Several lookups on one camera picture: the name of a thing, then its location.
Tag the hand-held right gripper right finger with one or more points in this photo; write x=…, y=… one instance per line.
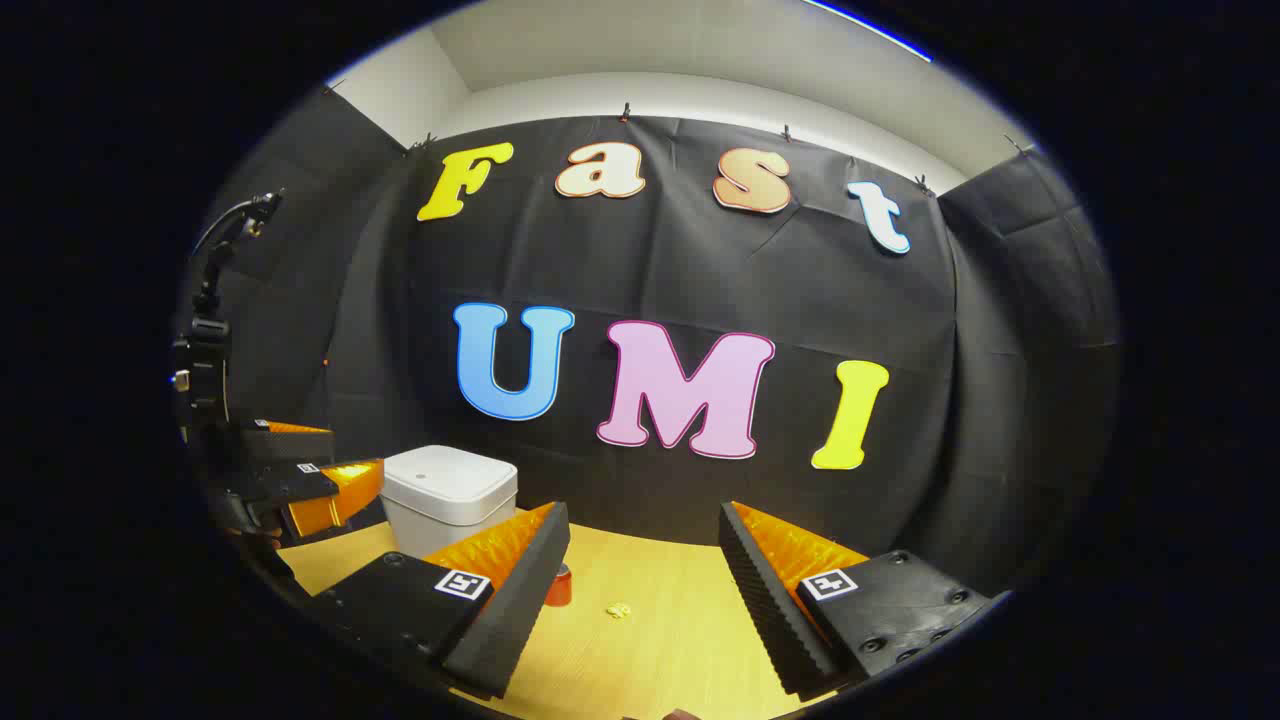
x=775, y=610

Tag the white desktop garbage bin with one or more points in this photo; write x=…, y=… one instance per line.
x=440, y=490

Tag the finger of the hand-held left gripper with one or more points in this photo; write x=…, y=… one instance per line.
x=290, y=485
x=290, y=445

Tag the wooden desktop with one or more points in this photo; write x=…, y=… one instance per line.
x=650, y=660

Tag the black backdrop cloth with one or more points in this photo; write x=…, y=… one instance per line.
x=700, y=270

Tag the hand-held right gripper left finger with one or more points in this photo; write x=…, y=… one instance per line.
x=510, y=610

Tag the red pop can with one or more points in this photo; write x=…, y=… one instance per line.
x=560, y=590

